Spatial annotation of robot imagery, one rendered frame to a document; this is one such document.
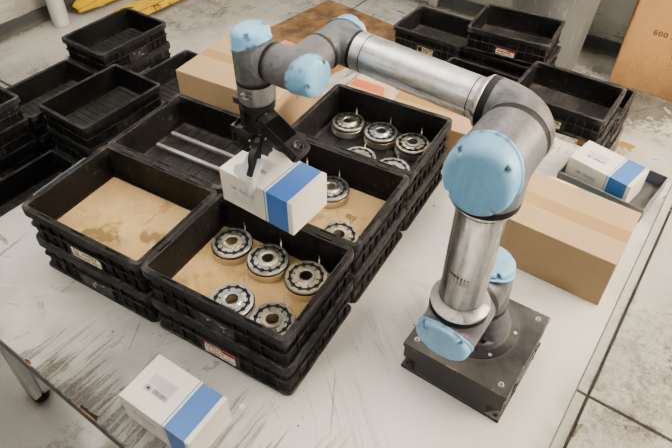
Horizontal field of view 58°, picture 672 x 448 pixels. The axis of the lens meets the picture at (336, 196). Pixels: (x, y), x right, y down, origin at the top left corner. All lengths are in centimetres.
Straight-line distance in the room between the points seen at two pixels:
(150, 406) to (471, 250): 75
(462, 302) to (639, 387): 145
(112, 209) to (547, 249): 116
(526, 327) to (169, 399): 81
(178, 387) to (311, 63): 75
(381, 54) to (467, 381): 73
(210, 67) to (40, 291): 90
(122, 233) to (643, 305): 201
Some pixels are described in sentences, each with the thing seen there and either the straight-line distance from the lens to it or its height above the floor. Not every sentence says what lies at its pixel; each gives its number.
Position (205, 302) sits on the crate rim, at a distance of 135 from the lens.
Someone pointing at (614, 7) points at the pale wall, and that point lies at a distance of 428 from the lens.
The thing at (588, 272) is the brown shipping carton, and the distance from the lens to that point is 168.
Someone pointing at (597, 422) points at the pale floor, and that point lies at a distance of 240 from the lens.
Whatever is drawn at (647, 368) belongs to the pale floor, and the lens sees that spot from 259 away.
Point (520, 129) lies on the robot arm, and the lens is 95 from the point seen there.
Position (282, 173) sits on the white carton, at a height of 113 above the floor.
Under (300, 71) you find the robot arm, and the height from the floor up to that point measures 143.
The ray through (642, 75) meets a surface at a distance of 406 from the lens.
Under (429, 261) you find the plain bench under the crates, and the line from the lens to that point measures 173.
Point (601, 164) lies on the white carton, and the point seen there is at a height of 79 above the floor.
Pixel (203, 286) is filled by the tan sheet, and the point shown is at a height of 83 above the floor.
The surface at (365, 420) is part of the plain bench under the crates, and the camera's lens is 144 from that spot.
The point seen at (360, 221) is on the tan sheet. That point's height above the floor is 83.
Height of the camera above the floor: 198
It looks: 42 degrees down
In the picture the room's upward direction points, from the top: straight up
